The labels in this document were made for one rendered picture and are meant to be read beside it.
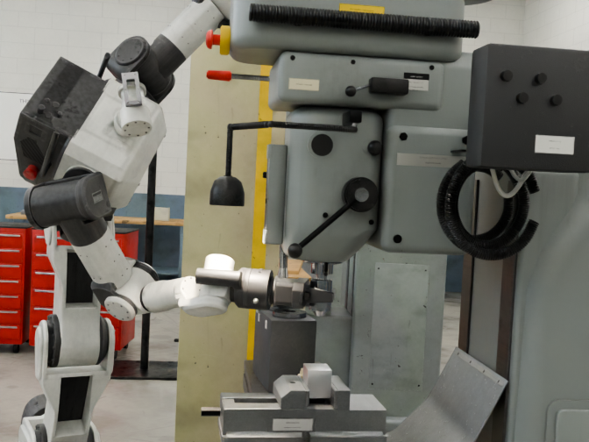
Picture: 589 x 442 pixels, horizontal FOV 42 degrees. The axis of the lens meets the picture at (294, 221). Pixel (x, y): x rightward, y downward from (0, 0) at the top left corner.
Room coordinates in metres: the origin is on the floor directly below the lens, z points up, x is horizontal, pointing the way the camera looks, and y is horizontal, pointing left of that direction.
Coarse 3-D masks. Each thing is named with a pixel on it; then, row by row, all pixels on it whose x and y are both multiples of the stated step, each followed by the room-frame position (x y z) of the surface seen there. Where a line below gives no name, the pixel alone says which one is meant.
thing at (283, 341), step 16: (272, 304) 2.09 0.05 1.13; (256, 320) 2.12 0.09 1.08; (272, 320) 1.94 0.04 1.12; (288, 320) 1.95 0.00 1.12; (304, 320) 1.96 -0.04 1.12; (256, 336) 2.11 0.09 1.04; (272, 336) 1.93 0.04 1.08; (288, 336) 1.94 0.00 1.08; (304, 336) 1.95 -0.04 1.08; (256, 352) 2.10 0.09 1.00; (272, 352) 1.93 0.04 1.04; (288, 352) 1.94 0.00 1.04; (304, 352) 1.95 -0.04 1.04; (256, 368) 2.09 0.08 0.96; (272, 368) 1.93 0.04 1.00; (288, 368) 1.94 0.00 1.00; (272, 384) 1.93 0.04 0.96
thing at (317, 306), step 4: (312, 284) 1.64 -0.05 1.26; (316, 284) 1.63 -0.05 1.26; (320, 284) 1.63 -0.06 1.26; (312, 288) 1.64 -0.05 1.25; (316, 288) 1.63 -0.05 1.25; (320, 288) 1.63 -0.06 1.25; (324, 288) 1.63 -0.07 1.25; (328, 288) 1.63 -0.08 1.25; (312, 304) 1.64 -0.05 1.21; (316, 304) 1.63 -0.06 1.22; (320, 304) 1.63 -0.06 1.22; (324, 304) 1.63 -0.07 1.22; (328, 304) 1.64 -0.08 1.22; (312, 308) 1.64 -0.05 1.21; (316, 308) 1.63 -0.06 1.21; (320, 308) 1.63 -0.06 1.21; (324, 308) 1.63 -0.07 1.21; (328, 308) 1.64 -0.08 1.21
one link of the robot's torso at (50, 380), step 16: (112, 336) 2.08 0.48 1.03; (112, 352) 2.09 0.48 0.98; (48, 368) 2.08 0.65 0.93; (64, 368) 2.09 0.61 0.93; (80, 368) 2.09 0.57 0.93; (96, 368) 2.10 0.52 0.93; (112, 368) 2.10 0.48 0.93; (48, 384) 2.01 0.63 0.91; (64, 384) 2.07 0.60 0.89; (80, 384) 2.09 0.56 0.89; (96, 384) 2.07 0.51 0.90; (48, 400) 2.04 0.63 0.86; (64, 400) 2.09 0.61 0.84; (80, 400) 2.12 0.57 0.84; (96, 400) 2.08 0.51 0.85; (48, 416) 2.10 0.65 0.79; (64, 416) 2.12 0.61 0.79; (80, 416) 2.14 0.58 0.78; (48, 432) 2.09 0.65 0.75; (64, 432) 2.09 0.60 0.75; (80, 432) 2.11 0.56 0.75
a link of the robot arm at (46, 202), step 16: (32, 192) 1.66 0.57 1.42; (48, 192) 1.65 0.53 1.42; (64, 192) 1.64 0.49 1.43; (32, 208) 1.65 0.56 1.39; (48, 208) 1.64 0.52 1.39; (64, 208) 1.63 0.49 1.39; (48, 224) 1.67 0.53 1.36; (64, 224) 1.66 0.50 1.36; (80, 224) 1.66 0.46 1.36; (96, 224) 1.69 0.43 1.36; (80, 240) 1.68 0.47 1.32; (96, 240) 1.70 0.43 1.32
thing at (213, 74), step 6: (210, 72) 1.71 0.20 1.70; (216, 72) 1.71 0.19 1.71; (222, 72) 1.71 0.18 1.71; (228, 72) 1.72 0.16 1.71; (210, 78) 1.72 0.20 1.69; (216, 78) 1.72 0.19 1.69; (222, 78) 1.72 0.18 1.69; (228, 78) 1.72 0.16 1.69; (234, 78) 1.72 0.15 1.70; (240, 78) 1.72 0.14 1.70; (246, 78) 1.73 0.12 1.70; (252, 78) 1.73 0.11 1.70; (258, 78) 1.73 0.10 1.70; (264, 78) 1.73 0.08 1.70
